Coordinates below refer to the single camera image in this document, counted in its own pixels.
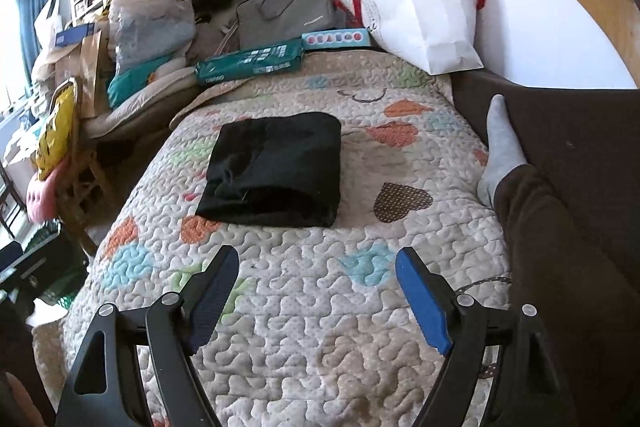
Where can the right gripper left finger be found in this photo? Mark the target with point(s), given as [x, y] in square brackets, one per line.
[104, 386]

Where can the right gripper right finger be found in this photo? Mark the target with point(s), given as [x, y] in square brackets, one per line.
[528, 388]

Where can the black pants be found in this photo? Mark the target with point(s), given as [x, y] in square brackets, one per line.
[281, 172]

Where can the clear plastic clothing bag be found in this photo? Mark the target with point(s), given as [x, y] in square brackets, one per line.
[143, 30]

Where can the brown trouser leg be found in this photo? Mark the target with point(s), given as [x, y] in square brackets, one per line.
[590, 311]

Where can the green mesh waste basket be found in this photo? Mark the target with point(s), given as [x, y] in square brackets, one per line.
[62, 264]

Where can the pink cushion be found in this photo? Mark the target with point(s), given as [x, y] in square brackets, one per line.
[41, 195]

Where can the wooden chair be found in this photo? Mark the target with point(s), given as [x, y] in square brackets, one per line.
[82, 190]

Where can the grey sock foot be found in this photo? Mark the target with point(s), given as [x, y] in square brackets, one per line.
[504, 151]

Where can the yellow plush toy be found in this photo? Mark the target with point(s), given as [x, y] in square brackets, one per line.
[53, 139]

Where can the patterned quilted bedspread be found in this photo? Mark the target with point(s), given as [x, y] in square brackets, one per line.
[317, 331]

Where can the teal folded cloth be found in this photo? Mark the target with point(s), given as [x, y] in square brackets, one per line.
[126, 84]

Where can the beige lounge cushion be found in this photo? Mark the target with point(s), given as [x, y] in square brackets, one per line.
[148, 111]

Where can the brown paper bag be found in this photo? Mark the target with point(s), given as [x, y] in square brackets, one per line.
[95, 71]

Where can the blue cardboard box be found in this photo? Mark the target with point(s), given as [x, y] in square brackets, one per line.
[74, 35]

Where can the green paper ream package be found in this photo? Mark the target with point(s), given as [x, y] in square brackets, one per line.
[280, 57]

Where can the light blue toy box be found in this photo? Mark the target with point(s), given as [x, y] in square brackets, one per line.
[346, 38]

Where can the blue curtain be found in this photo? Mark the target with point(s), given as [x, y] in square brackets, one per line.
[32, 11]

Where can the grey laptop bag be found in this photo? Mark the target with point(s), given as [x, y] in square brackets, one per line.
[265, 22]

